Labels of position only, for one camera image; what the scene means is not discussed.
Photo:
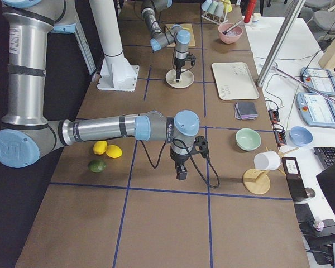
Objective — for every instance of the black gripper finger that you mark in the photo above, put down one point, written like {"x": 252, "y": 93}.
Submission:
{"x": 178, "y": 76}
{"x": 181, "y": 173}

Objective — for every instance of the pink bowl with ice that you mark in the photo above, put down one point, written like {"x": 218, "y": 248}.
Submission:
{"x": 230, "y": 37}

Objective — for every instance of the orange black connector strip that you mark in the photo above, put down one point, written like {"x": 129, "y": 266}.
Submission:
{"x": 278, "y": 129}

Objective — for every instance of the grey folded cloth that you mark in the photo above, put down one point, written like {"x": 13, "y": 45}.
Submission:
{"x": 245, "y": 111}

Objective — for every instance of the cup rack with cups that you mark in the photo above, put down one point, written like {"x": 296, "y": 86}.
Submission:
{"x": 216, "y": 11}

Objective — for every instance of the black keyboard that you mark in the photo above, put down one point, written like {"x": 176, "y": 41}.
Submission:
{"x": 326, "y": 155}

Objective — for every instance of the far teach pendant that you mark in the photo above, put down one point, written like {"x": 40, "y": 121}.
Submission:
{"x": 319, "y": 79}

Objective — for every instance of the silver grabber stick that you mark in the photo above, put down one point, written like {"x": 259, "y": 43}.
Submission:
{"x": 275, "y": 67}

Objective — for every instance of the yellow lemon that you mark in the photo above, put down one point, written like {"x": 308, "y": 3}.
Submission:
{"x": 113, "y": 151}
{"x": 100, "y": 147}

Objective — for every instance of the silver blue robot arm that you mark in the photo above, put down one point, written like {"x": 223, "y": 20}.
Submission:
{"x": 27, "y": 135}
{"x": 160, "y": 39}

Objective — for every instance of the near teach pendant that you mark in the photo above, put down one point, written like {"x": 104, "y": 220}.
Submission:
{"x": 315, "y": 110}

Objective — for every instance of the white mug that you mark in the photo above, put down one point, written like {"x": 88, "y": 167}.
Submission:
{"x": 268, "y": 160}

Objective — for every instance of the white bear tray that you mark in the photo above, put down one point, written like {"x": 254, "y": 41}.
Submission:
{"x": 234, "y": 81}

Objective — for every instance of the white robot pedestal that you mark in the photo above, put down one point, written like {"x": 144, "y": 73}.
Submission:
{"x": 116, "y": 72}

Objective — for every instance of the green bowl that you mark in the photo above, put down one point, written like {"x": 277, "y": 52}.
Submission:
{"x": 248, "y": 139}

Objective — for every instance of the aluminium frame post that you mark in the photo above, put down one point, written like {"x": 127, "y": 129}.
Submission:
{"x": 291, "y": 15}

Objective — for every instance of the wooden mug stand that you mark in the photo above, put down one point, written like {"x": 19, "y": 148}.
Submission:
{"x": 257, "y": 181}

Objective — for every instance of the wooden cutting board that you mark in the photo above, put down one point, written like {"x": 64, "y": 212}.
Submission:
{"x": 169, "y": 26}

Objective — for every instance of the blue bowl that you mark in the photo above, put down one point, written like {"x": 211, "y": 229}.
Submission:
{"x": 300, "y": 136}

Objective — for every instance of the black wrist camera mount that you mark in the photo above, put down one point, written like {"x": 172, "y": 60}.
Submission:
{"x": 200, "y": 146}

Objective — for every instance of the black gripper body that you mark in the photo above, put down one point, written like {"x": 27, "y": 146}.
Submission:
{"x": 180, "y": 159}
{"x": 178, "y": 63}

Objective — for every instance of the black box with label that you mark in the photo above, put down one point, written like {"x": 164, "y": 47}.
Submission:
{"x": 294, "y": 179}

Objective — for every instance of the teach pendant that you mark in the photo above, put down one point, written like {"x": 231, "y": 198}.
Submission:
{"x": 315, "y": 110}
{"x": 319, "y": 79}

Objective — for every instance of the green lime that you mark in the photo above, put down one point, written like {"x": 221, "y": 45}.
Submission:
{"x": 96, "y": 166}

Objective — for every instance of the red bottle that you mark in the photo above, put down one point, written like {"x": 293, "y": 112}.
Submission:
{"x": 250, "y": 6}

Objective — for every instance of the cream round plate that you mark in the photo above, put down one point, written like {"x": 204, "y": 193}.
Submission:
{"x": 186, "y": 79}

